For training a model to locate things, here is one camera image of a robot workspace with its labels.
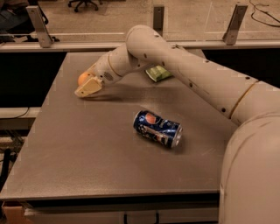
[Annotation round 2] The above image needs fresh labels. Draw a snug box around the right metal rail bracket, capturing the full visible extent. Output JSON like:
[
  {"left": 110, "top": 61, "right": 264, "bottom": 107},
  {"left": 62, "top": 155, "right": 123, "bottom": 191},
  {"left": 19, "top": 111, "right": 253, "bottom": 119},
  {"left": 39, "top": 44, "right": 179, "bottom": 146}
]
[{"left": 222, "top": 4, "right": 248, "bottom": 46}]

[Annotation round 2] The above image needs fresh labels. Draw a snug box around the left metal rail bracket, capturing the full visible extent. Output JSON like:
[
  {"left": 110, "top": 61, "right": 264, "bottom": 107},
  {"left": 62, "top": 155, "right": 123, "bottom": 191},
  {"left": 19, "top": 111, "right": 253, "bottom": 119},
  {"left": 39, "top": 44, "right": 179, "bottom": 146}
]
[{"left": 26, "top": 5, "right": 53, "bottom": 48}]

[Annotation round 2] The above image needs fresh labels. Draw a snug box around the blue Pepsi soda can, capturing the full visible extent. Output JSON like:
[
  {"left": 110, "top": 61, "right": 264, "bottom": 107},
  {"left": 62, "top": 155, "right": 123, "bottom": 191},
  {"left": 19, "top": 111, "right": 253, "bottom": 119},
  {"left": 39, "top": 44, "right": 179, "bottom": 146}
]
[{"left": 133, "top": 110, "right": 183, "bottom": 148}]

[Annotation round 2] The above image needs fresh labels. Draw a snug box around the middle metal rail bracket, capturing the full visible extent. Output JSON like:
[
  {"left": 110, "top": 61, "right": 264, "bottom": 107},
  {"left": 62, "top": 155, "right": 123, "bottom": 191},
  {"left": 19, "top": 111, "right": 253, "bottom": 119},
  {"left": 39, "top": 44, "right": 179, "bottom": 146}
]
[{"left": 153, "top": 6, "right": 165, "bottom": 35}]

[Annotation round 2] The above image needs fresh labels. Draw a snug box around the grey table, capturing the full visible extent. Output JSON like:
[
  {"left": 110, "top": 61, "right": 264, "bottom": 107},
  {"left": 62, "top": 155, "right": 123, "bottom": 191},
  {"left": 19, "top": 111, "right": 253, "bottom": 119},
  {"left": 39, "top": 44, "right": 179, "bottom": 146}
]
[{"left": 0, "top": 48, "right": 239, "bottom": 224}]

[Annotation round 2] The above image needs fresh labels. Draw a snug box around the dark office chair left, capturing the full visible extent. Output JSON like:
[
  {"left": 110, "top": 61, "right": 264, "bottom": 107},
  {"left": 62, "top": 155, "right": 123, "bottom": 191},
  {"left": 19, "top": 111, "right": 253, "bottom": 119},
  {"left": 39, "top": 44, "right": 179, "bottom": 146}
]
[{"left": 0, "top": 0, "right": 60, "bottom": 45}]

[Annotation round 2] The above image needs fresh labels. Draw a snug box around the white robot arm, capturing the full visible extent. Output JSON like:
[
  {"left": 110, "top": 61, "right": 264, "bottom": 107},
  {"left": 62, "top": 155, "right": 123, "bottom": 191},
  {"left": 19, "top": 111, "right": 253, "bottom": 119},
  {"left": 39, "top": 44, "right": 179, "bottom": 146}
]
[{"left": 75, "top": 25, "right": 280, "bottom": 224}]

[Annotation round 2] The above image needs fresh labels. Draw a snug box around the black office chair base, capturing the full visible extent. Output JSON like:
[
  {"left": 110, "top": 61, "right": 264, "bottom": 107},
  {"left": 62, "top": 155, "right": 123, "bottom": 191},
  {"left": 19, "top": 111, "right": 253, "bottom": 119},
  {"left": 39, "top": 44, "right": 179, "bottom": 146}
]
[{"left": 67, "top": 0, "right": 103, "bottom": 13}]

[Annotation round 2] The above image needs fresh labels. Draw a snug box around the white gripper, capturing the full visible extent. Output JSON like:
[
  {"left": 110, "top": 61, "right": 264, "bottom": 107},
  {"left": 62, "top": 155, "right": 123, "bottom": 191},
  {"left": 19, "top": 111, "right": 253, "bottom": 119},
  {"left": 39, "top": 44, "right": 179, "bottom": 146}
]
[{"left": 74, "top": 52, "right": 122, "bottom": 98}]

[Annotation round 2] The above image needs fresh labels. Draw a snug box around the metal rail bracket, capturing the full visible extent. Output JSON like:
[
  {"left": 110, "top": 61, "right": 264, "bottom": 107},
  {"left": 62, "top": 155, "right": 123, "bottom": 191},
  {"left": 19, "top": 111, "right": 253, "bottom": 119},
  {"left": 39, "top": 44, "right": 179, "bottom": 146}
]
[
  {"left": 153, "top": 6, "right": 165, "bottom": 35},
  {"left": 222, "top": 4, "right": 248, "bottom": 46},
  {"left": 26, "top": 5, "right": 53, "bottom": 48}
]

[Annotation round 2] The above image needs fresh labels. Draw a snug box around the black floor cable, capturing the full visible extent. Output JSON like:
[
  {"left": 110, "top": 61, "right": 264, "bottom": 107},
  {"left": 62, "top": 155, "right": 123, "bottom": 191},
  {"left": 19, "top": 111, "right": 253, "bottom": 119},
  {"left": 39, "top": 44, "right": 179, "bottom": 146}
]
[{"left": 248, "top": 0, "right": 280, "bottom": 28}]

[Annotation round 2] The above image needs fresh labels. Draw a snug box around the green chip bag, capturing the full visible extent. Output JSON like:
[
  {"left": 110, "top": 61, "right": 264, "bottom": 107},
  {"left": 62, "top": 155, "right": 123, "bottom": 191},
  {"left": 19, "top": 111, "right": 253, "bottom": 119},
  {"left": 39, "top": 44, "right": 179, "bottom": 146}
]
[{"left": 145, "top": 66, "right": 172, "bottom": 82}]

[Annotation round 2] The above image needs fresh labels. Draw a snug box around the orange fruit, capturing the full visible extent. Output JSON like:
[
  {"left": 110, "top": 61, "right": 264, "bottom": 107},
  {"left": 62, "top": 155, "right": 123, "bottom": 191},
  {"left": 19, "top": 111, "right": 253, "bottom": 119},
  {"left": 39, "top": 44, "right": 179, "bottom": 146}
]
[{"left": 78, "top": 72, "right": 90, "bottom": 86}]

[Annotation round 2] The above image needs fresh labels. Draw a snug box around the cardboard box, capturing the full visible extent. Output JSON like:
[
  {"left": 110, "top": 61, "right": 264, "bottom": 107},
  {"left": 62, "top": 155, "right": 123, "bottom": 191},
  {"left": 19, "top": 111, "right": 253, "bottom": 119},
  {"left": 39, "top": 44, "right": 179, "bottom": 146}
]
[{"left": 2, "top": 201, "right": 33, "bottom": 224}]

